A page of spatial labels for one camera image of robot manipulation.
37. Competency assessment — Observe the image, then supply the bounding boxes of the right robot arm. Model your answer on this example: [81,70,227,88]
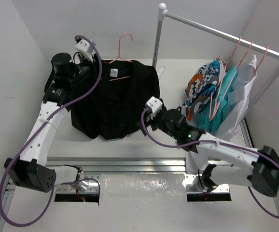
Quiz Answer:
[138,106,279,197]

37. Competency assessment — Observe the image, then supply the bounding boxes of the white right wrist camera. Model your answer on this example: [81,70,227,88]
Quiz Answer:
[145,97,163,114]

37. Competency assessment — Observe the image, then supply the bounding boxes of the teal shirt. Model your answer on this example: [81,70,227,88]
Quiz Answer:
[197,64,240,132]

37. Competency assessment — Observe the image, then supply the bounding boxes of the black shirt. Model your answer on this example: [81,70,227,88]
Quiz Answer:
[70,60,160,140]

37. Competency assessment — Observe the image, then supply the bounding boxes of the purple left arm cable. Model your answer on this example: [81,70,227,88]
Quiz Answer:
[0,35,103,228]

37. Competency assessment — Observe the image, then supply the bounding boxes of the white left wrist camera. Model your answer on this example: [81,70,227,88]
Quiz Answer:
[75,38,94,62]

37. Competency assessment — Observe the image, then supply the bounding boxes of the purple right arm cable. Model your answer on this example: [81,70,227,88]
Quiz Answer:
[140,108,279,220]

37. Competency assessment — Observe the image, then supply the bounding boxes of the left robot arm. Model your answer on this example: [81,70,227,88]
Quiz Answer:
[4,52,96,193]

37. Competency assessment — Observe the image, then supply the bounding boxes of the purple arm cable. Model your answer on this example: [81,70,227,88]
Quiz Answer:
[0,35,103,228]
[140,108,279,220]

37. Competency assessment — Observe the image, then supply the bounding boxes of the aluminium rail frame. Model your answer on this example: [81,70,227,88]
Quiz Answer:
[0,60,279,232]

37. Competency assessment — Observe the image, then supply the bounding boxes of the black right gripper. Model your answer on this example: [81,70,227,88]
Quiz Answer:
[136,107,179,140]

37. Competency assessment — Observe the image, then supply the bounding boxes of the white shirt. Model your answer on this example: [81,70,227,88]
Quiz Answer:
[185,54,258,174]

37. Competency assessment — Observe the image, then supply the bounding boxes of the pink wire hanger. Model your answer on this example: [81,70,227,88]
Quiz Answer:
[109,32,133,81]
[252,46,269,78]
[216,41,253,113]
[209,36,241,121]

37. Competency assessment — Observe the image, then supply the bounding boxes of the colourful patterned shirt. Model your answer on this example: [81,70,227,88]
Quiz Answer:
[182,57,227,122]

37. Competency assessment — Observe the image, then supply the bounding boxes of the white clothes rack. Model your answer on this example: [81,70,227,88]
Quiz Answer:
[152,3,279,111]

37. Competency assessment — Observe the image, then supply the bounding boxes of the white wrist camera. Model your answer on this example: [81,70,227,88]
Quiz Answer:
[145,97,163,114]
[75,38,94,62]

